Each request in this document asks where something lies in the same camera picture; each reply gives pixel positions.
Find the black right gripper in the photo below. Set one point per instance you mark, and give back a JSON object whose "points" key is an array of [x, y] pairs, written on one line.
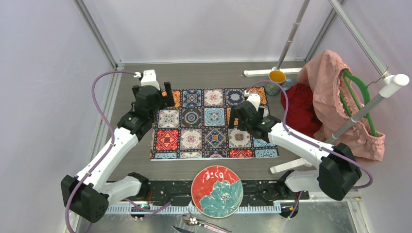
{"points": [[233, 115]]}

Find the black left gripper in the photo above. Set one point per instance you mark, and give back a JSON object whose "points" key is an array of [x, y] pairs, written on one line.
{"points": [[165, 101]]}

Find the colourful patterned placemat cloth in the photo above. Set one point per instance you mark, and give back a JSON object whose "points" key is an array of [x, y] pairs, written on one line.
{"points": [[196, 128]]}

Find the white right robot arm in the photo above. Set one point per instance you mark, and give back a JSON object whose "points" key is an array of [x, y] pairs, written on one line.
{"points": [[336, 169]]}

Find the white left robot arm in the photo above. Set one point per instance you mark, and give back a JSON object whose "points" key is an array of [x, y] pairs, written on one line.
{"points": [[88, 193]]}

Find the blue mug with yellow inside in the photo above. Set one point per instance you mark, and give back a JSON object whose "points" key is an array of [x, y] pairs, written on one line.
{"points": [[280, 78]]}

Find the red cloth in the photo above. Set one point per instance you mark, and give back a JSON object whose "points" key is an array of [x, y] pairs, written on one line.
{"points": [[301, 115]]}

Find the red plate with teal flower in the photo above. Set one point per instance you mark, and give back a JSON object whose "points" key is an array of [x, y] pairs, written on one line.
{"points": [[217, 192]]}

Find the pink fabric garment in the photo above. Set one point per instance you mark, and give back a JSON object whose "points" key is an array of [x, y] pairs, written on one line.
{"points": [[332, 100]]}

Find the metal spoon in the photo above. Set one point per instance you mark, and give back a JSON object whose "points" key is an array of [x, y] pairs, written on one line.
{"points": [[193, 221]]}

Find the green clothes hanger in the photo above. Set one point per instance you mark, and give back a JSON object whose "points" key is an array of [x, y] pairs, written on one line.
{"points": [[348, 80]]}

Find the metal knife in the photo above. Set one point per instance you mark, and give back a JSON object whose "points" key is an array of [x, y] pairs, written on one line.
{"points": [[181, 230]]}

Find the white and grey clothes rack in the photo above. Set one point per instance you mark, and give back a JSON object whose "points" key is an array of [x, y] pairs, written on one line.
{"points": [[392, 82]]}

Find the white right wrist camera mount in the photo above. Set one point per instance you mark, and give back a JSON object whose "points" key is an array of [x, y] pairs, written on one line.
{"points": [[253, 98]]}

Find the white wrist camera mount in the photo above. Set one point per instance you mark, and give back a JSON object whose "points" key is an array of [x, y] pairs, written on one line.
{"points": [[147, 77], [253, 98]]}

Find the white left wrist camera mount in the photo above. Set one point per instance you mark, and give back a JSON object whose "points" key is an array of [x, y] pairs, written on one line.
{"points": [[147, 77]]}

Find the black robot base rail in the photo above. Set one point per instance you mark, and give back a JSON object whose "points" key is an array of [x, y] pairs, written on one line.
{"points": [[178, 193]]}

